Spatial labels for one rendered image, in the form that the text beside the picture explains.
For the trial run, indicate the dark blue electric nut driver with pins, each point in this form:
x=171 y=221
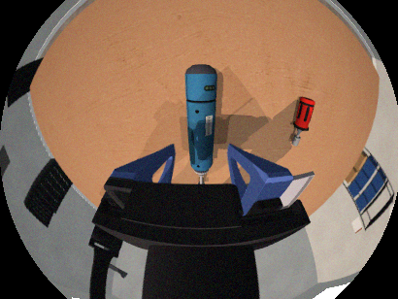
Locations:
x=200 y=94

